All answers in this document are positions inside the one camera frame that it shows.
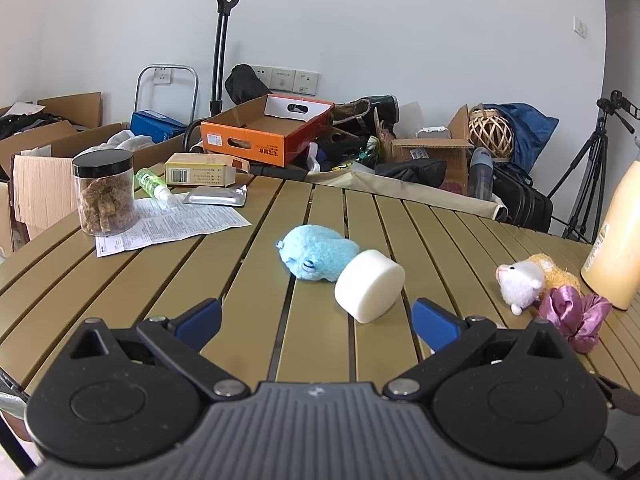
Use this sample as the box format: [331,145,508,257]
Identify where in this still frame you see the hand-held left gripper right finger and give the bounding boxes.
[382,297,571,402]

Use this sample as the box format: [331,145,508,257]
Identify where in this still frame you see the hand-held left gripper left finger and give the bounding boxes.
[67,297,251,402]

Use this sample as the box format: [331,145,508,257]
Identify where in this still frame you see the white foam cylinder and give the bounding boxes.
[334,249,407,324]

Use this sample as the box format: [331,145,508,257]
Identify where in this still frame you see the light blue plush toy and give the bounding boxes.
[275,224,362,282]

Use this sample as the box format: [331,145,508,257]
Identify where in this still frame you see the yellow white hamster plush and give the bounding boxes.
[495,253,581,316]

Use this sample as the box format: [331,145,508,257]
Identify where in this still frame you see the printed paper leaflet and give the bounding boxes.
[95,196,252,258]

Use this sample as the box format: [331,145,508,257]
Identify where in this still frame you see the silver blister pack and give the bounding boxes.
[182,185,249,207]

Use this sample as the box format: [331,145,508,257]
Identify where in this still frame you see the purple satin bow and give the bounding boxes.
[537,285,613,353]

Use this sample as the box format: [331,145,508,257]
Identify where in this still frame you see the beige canvas cloth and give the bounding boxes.
[305,170,508,223]

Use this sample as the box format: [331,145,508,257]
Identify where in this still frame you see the green spray bottle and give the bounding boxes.
[135,167,181,208]

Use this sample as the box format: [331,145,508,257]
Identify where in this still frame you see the black suitcase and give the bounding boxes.
[492,165,555,233]

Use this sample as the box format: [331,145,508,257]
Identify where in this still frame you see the yellow medicine box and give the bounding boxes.
[164,152,251,188]

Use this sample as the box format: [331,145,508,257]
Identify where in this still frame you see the clear jar with black lid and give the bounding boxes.
[72,149,140,237]

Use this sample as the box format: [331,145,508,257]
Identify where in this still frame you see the grey water bottle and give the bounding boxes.
[467,147,496,201]

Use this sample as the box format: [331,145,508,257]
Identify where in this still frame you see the black pouch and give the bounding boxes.
[374,159,448,188]

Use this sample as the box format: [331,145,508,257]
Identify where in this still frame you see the small labelled cardboard box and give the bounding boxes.
[380,105,476,196]

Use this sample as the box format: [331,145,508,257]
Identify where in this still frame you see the orange cardboard box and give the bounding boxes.
[200,93,335,167]

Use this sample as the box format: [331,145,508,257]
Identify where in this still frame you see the green patterned packet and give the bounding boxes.
[345,135,383,171]

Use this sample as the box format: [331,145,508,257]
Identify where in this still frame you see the white cloth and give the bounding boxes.
[80,130,153,158]

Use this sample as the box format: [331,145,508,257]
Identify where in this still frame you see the blue cardboard box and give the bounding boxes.
[131,109,190,145]

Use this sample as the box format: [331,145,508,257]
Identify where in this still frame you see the beige plastic bottle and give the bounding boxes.
[580,160,640,311]

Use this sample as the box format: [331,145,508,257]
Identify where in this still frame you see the wicker ball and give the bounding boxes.
[467,105,516,161]

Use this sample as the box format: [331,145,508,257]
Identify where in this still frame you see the large open cardboard box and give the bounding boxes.
[11,122,188,241]

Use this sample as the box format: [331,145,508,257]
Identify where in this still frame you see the dark blue cloth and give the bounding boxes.
[482,102,560,176]

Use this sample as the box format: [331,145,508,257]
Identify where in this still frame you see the brown fabric bag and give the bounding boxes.
[330,100,373,128]

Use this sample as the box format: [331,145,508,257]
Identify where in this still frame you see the black cloth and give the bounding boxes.
[224,64,273,106]

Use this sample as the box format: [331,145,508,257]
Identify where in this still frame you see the cardboard box with clothes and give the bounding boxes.
[0,92,103,161]

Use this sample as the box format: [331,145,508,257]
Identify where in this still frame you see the dark clothes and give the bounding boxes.
[0,112,66,141]

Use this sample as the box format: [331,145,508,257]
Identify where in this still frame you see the chrome tube frame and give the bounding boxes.
[134,64,201,126]

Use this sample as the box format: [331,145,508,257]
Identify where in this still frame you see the black trolley handle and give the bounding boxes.
[209,0,243,118]

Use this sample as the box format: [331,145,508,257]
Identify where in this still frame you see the black camera tripod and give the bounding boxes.
[547,90,640,246]

